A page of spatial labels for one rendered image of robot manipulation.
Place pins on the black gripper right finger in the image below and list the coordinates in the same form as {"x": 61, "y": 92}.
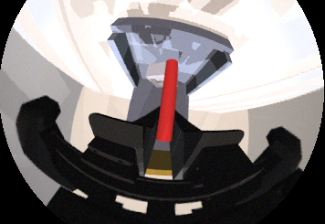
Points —
{"x": 188, "y": 141}

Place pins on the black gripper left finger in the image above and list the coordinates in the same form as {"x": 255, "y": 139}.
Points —
{"x": 140, "y": 135}

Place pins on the red peg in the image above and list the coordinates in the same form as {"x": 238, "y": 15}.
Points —
{"x": 168, "y": 103}

